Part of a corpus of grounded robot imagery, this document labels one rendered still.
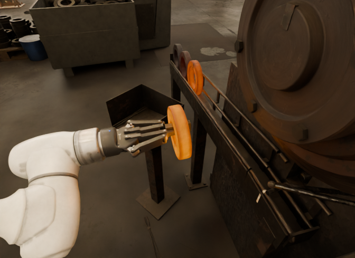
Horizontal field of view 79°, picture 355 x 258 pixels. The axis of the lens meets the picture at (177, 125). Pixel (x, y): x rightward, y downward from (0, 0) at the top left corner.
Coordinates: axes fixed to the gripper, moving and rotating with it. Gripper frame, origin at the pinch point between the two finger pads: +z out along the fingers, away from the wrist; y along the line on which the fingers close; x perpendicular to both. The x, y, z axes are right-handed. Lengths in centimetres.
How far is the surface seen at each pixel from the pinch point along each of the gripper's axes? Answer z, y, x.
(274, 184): 11.5, 26.1, 5.5
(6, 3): -274, -633, -60
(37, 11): -87, -214, -7
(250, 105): 11.3, 14.5, 15.1
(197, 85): 21, -46, -17
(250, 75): 12.8, 10.4, 18.9
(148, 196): -15, -33, -83
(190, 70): 22, -61, -16
